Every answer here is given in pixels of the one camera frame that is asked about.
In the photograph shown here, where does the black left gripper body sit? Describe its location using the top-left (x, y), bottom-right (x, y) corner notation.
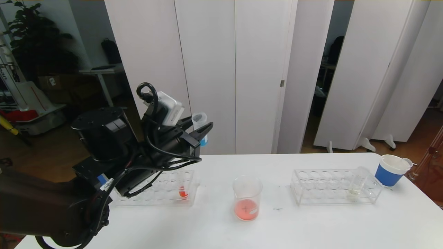
top-left (152, 126), bottom-right (201, 167)

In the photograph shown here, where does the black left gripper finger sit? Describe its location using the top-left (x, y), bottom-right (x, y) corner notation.
top-left (190, 121), bottom-right (214, 142)
top-left (175, 116), bottom-right (193, 130)

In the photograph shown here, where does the blue liquid test tube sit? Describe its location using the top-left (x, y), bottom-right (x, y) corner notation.
top-left (191, 112), bottom-right (208, 147)

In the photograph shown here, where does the red liquid test tube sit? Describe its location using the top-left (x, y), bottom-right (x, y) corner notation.
top-left (175, 170), bottom-right (189, 200)

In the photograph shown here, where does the clear plastic test tube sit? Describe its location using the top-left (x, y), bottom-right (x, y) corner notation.
top-left (391, 158), bottom-right (415, 170)

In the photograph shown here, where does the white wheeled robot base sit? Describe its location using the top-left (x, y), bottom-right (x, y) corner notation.
top-left (0, 33), bottom-right (67, 136)

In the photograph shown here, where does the clear acrylic test tube rack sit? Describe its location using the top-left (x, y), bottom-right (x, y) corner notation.
top-left (111, 169), bottom-right (200, 207)
top-left (290, 168), bottom-right (383, 206)

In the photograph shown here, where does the clear glass beaker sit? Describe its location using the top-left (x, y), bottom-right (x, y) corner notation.
top-left (232, 175), bottom-right (263, 222)

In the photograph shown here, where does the yellow liquid test tube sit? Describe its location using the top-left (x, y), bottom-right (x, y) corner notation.
top-left (347, 166), bottom-right (369, 201)

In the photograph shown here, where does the white folding partition screen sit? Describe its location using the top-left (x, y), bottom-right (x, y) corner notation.
top-left (104, 0), bottom-right (335, 155)
top-left (313, 0), bottom-right (443, 153)

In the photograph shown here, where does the white standing desk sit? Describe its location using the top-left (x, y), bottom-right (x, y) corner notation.
top-left (79, 66), bottom-right (128, 110)

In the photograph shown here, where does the black backpack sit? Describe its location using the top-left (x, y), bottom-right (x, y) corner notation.
top-left (101, 38), bottom-right (122, 64)

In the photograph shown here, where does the brown cardboard box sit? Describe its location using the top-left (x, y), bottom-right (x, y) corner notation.
top-left (37, 74), bottom-right (70, 91)

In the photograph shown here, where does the black office chair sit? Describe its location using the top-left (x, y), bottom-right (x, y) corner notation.
top-left (320, 36), bottom-right (345, 70)

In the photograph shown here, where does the dark green potted plant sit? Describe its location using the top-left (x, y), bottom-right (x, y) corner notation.
top-left (2, 0), bottom-right (78, 83)

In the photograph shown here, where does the black camera cable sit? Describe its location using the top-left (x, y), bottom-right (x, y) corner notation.
top-left (136, 82), bottom-right (202, 166)

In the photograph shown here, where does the yellow handled tool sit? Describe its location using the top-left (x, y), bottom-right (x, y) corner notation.
top-left (0, 115), bottom-right (18, 135)

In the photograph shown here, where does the clear tube frame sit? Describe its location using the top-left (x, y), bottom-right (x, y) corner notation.
top-left (408, 125), bottom-right (443, 180)

